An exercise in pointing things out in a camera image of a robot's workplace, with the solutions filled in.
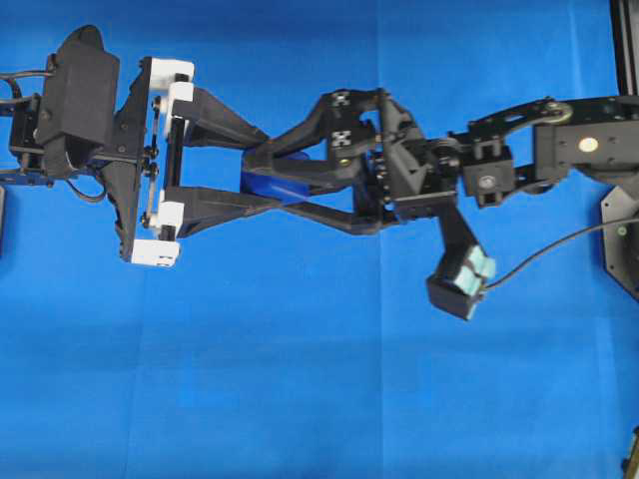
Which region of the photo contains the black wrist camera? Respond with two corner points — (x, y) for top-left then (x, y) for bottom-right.
(36, 25), (120, 179)
(426, 205), (496, 321)

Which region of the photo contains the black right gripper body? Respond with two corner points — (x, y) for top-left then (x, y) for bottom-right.
(373, 92), (462, 230)

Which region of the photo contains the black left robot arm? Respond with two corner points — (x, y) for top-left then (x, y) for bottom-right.
(1, 43), (281, 266)

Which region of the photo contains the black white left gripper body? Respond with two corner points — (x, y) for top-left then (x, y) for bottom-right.
(102, 57), (195, 262)

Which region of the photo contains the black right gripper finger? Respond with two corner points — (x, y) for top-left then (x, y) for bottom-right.
(272, 197), (385, 237)
(242, 89), (385, 190)

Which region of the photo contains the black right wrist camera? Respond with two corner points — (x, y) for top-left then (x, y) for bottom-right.
(426, 205), (496, 321)

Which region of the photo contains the black aluminium frame rail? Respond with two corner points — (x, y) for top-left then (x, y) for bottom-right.
(609, 0), (638, 96)

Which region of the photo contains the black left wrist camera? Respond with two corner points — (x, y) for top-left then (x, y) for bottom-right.
(36, 25), (120, 179)

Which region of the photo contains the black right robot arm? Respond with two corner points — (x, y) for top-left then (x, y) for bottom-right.
(241, 89), (638, 235)

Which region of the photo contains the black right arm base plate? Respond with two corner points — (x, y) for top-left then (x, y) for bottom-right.
(600, 187), (638, 300)

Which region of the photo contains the blue table cloth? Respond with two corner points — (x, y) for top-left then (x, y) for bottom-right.
(1, 1), (638, 478)

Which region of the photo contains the blue cube block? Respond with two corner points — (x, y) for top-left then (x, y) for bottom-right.
(240, 170), (311, 206)

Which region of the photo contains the black camera cable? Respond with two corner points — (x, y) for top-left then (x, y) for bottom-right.
(481, 219), (639, 293)

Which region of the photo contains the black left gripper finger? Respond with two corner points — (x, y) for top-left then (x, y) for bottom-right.
(169, 82), (269, 149)
(165, 187), (283, 239)

